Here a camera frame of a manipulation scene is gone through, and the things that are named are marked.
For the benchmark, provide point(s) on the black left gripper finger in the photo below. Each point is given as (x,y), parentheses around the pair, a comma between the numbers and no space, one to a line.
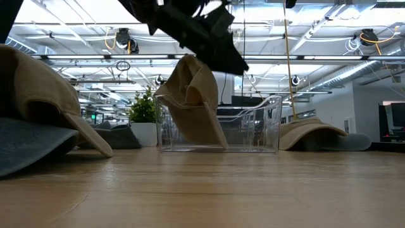
(224,60)

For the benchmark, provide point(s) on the clear plastic bin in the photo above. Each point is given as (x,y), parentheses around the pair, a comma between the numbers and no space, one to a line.
(253,136)

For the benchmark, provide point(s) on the tan baseball cap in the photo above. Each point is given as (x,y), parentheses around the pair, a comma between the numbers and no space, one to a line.
(303,130)
(186,111)
(31,82)

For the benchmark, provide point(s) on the black computer monitor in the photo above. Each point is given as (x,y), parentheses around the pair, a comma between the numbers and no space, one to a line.
(397,117)

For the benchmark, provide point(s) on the grey baseball cap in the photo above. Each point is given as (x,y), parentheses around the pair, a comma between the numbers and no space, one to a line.
(354,142)
(117,137)
(28,142)

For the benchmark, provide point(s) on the dark desk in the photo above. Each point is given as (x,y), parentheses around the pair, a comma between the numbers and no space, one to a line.
(389,147)

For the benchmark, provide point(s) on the small potted green plant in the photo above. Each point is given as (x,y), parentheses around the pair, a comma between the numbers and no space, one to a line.
(142,109)

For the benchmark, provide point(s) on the silver ventilation duct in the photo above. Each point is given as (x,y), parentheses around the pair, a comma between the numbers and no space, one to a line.
(354,73)

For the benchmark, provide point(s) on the long linear ceiling light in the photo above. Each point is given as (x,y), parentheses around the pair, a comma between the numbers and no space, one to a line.
(332,57)

